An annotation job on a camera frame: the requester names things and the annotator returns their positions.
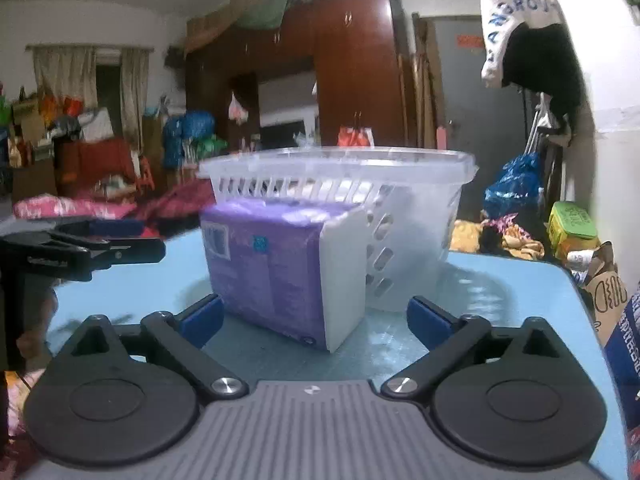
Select purple tissue pack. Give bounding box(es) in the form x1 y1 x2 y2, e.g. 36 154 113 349
200 198 369 352

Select translucent white plastic basket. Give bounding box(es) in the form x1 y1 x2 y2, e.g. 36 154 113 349
200 146 477 312

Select pink floral bedding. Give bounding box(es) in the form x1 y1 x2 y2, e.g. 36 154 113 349
13 194 137 220

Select red cloth covered furniture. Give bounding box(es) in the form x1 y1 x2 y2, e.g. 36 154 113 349
55 136 139 196

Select maroon plaid blanket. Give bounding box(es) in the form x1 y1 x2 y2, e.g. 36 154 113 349
128 179 215 240

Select blue printed shopping bag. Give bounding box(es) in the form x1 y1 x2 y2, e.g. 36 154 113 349
604 290 640 431

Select blue bags pile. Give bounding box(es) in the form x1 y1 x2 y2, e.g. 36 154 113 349
162 110 228 169

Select brown paper burger bag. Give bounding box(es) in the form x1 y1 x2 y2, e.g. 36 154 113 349
575 242 628 348

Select beige window curtains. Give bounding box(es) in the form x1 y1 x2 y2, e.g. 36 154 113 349
27 44 151 148

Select green lidded box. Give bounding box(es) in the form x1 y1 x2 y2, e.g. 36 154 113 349
547 202 600 260

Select small hanging pink bag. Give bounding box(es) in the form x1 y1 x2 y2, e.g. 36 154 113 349
228 92 248 126

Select blue plastic bag by door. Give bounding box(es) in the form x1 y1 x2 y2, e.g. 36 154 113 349
483 153 542 219

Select hanging red white bag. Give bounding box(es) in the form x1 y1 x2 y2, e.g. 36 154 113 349
337 112 374 148

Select grey door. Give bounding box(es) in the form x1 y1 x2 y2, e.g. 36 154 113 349
434 16 528 220

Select dark red wooden wardrobe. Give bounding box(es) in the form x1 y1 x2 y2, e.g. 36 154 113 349
186 0 409 150

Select hanging white black jacket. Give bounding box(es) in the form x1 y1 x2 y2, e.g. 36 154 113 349
480 0 584 148

